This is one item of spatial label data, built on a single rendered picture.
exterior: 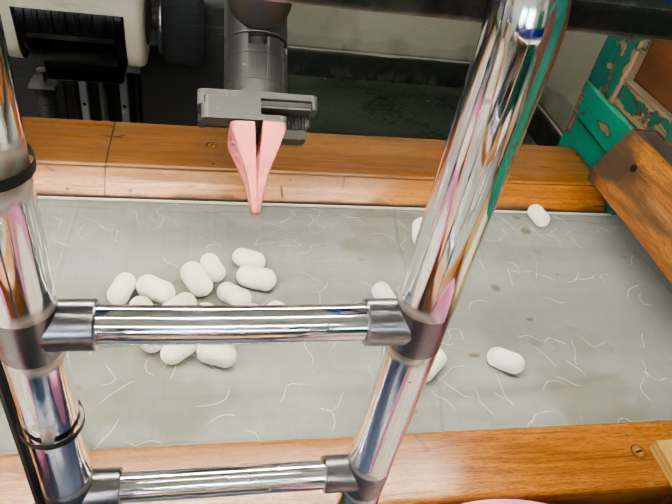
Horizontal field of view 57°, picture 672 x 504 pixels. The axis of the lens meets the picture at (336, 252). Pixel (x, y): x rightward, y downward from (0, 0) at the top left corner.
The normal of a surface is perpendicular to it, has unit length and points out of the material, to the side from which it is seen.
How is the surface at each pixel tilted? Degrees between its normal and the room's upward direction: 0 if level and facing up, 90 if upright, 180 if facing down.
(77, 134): 0
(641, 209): 67
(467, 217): 90
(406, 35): 89
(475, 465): 0
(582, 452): 0
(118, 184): 45
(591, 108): 90
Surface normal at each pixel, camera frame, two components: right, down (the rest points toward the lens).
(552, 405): 0.15, -0.75
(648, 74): -0.98, -0.02
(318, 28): 0.15, 0.63
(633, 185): -0.84, -0.29
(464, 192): -0.31, 0.58
